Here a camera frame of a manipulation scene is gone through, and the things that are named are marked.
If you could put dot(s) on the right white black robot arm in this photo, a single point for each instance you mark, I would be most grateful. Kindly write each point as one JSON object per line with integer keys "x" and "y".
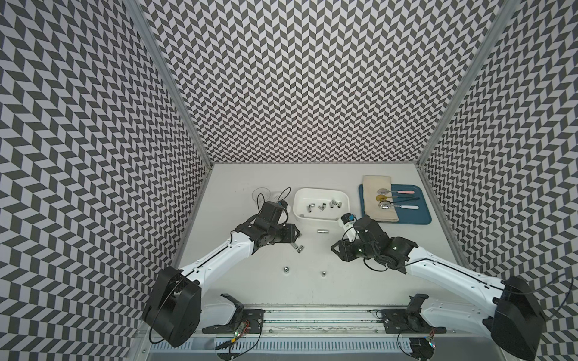
{"x": 506, "y": 311}

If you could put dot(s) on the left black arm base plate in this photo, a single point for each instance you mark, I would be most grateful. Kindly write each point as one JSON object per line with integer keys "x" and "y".
{"x": 226, "y": 315}

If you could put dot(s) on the aluminium front rail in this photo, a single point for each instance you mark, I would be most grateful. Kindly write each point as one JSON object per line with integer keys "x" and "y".
{"x": 316, "y": 316}

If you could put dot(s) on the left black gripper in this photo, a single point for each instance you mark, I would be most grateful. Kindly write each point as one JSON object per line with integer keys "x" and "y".
{"x": 290, "y": 237}

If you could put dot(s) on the clear plastic cup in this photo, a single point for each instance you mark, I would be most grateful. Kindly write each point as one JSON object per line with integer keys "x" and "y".
{"x": 260, "y": 196}

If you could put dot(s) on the white plastic storage box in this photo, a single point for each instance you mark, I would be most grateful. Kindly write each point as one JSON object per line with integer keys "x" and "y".
{"x": 305, "y": 196}

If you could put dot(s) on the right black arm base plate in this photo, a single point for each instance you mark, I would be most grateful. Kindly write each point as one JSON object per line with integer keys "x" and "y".
{"x": 409, "y": 319}

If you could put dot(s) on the beige cloth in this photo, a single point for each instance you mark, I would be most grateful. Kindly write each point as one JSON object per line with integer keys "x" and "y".
{"x": 371, "y": 185}

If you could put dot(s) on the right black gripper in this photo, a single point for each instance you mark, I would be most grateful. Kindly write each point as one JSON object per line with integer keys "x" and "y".
{"x": 344, "y": 246}

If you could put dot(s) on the pink handled spoon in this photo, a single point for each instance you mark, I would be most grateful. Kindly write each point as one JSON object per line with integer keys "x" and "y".
{"x": 384, "y": 191}

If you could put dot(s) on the blue tray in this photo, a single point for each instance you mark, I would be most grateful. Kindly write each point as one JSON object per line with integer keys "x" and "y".
{"x": 411, "y": 217}

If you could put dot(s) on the gold black handled spoon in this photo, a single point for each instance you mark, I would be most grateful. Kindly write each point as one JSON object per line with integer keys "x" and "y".
{"x": 397, "y": 199}

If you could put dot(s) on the white handled spoon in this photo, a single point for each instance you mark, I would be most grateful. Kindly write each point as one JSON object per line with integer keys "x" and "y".
{"x": 389, "y": 205}

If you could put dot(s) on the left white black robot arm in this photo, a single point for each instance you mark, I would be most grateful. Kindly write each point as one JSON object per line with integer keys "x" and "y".
{"x": 174, "y": 307}

